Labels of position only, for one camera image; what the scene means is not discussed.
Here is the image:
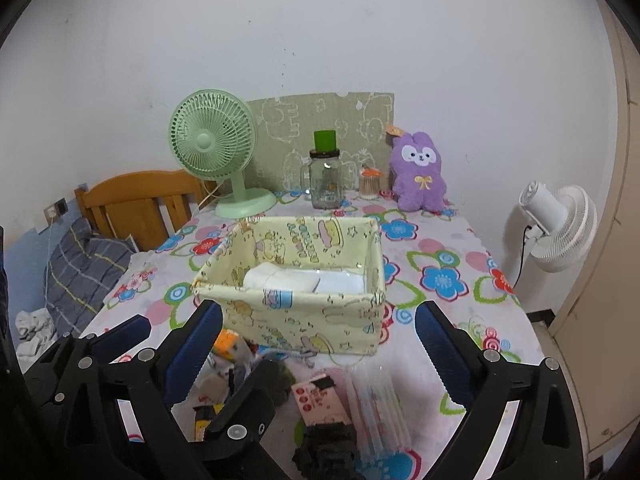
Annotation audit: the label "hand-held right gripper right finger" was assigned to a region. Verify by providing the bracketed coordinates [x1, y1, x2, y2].
[415, 300, 589, 480]

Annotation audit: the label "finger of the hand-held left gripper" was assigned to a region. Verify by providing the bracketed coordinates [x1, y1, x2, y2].
[22, 314, 152, 461]
[206, 359, 279, 456]

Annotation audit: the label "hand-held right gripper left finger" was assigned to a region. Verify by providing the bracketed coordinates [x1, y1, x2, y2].
[54, 302, 225, 480]

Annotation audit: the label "clear plastic package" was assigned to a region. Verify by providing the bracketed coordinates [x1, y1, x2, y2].
[345, 367, 413, 461]

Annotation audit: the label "black cloth bundle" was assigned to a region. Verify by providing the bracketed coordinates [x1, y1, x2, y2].
[291, 422, 361, 476]

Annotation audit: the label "yellow printed fabric basket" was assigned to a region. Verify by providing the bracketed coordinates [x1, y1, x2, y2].
[191, 216, 387, 357]

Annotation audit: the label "white soft item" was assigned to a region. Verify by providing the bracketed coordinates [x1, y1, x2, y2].
[196, 355, 253, 403]

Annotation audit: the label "orange yellow sponge block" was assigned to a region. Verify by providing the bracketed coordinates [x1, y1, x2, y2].
[214, 330, 242, 359]

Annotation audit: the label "small yellow item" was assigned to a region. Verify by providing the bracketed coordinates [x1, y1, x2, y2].
[192, 402, 226, 443]

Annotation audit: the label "pink packet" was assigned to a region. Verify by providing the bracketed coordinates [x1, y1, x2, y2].
[291, 367, 351, 428]

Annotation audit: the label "grey plaid pillow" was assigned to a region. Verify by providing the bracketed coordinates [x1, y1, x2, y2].
[44, 217, 137, 337]

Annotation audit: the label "white crumpled cloth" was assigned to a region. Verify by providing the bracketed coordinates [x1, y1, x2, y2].
[14, 309, 57, 358]

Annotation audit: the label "floral tablecloth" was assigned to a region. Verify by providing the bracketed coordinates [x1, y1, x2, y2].
[80, 189, 546, 480]

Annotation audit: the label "blue bed sheet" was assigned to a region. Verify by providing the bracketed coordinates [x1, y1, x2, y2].
[0, 220, 101, 361]

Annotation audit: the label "white packets inside box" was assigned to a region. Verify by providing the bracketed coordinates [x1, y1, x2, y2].
[243, 265, 322, 294]

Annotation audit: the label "white flat plastic pack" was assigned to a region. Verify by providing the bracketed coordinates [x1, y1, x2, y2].
[317, 270, 366, 293]

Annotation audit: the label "wooden bed headboard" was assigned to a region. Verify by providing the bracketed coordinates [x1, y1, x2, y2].
[75, 170, 213, 252]

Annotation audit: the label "purple plush bunny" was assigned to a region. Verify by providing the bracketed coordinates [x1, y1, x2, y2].
[385, 125, 447, 213]

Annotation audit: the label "white standing fan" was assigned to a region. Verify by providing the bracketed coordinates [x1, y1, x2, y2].
[517, 180, 598, 275]

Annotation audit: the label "cotton swab container orange lid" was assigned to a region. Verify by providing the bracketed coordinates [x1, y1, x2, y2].
[358, 166, 385, 202]

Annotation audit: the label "beige wardrobe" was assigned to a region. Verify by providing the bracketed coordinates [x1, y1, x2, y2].
[550, 0, 640, 466]

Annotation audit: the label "glass jar with green lid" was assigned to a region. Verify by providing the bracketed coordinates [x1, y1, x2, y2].
[301, 130, 345, 210]

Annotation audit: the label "green desk fan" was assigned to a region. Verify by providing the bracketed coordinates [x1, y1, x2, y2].
[167, 89, 277, 219]

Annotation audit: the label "green printed board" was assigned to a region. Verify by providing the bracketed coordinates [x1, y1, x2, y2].
[247, 91, 396, 193]

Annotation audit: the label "black fan cable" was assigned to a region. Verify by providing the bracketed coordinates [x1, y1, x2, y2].
[511, 224, 532, 283]

